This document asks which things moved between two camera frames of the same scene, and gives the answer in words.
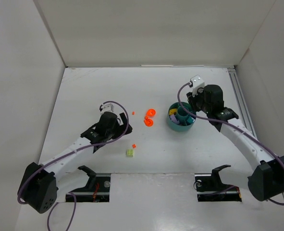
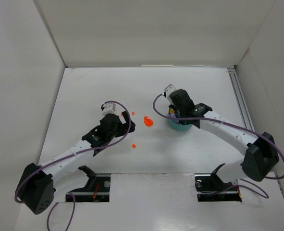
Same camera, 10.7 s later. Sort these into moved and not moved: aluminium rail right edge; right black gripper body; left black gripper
Moved: right black gripper body
Not moved: aluminium rail right edge; left black gripper
